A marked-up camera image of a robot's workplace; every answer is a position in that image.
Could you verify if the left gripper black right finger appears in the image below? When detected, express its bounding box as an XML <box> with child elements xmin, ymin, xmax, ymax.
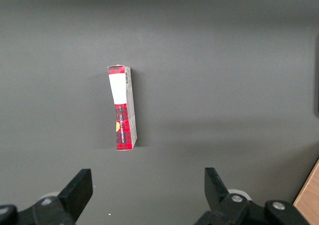
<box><xmin>194</xmin><ymin>167</ymin><xmax>265</xmax><ymax>225</ymax></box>

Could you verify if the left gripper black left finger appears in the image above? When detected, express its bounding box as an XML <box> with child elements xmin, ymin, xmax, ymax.
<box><xmin>17</xmin><ymin>169</ymin><xmax>94</xmax><ymax>225</ymax></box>

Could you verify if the wooden two-drawer cabinet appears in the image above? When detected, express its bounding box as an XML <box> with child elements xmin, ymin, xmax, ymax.
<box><xmin>293</xmin><ymin>157</ymin><xmax>319</xmax><ymax>225</ymax></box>

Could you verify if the red tartan cardboard box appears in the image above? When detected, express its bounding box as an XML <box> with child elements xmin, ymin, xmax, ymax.
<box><xmin>107</xmin><ymin>65</ymin><xmax>138</xmax><ymax>152</ymax></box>

